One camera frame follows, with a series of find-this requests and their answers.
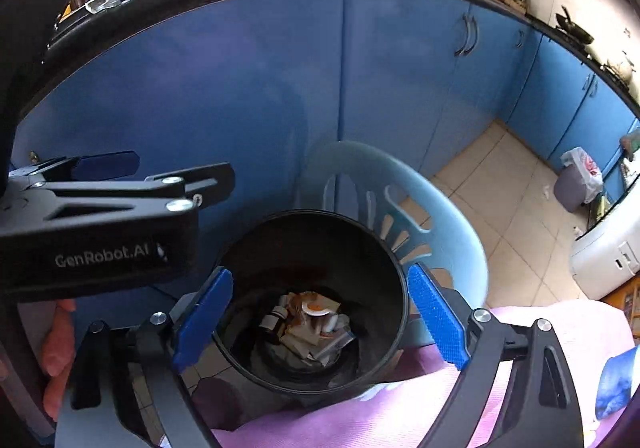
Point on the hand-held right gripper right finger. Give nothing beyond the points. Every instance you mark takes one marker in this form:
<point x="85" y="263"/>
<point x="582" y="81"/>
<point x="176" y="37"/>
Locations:
<point x="440" y="318"/>

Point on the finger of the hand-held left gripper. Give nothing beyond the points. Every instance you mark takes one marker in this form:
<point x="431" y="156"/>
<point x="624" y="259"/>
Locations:
<point x="107" y="162"/>
<point x="200" y="183"/>

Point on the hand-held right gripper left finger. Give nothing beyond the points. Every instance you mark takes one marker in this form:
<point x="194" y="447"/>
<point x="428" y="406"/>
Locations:
<point x="205" y="323"/>

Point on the brown medicine bottle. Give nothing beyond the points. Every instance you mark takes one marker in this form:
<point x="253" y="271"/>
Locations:
<point x="272" y="325"/>

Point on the black trash bin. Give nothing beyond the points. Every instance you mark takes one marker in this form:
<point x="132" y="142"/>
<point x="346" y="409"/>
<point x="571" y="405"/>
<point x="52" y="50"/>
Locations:
<point x="370" y="278"/>

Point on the person's left hand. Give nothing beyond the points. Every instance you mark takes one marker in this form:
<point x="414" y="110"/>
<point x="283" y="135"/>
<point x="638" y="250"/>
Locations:
<point x="57" y="358"/>

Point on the light blue plastic chair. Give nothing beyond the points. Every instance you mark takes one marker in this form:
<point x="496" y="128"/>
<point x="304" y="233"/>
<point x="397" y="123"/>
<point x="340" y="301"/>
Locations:
<point x="450" y="238"/>

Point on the purple floral tablecloth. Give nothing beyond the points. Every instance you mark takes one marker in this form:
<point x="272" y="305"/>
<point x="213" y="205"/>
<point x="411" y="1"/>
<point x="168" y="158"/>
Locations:
<point x="400" y="408"/>

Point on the blue kitchen cabinets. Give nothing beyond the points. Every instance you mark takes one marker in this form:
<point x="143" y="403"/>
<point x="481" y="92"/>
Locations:
<point x="250" y="77"/>

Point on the white appliance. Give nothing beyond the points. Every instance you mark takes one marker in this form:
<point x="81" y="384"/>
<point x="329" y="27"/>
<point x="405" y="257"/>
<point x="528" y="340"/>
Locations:
<point x="600" y="258"/>

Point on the blue patterned paper cup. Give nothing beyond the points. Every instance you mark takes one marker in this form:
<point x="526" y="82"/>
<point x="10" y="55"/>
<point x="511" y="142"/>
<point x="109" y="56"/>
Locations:
<point x="617" y="385"/>

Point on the small bin with white bag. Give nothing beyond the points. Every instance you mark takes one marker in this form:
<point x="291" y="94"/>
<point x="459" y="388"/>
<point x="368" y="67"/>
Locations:
<point x="575" y="183"/>

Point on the black wok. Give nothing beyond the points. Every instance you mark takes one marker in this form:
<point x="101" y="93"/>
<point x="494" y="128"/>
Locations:
<point x="575" y="30"/>

